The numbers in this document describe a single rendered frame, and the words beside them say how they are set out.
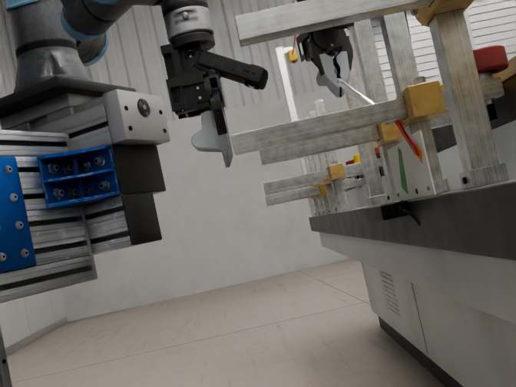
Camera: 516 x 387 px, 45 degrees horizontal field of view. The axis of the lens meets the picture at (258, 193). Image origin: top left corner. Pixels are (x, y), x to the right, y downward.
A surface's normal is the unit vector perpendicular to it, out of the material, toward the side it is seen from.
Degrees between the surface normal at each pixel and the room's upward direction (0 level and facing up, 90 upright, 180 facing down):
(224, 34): 90
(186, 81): 90
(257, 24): 90
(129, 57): 90
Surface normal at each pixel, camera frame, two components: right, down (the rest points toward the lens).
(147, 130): 0.87, -0.22
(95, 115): -0.44, 0.05
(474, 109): -0.02, -0.05
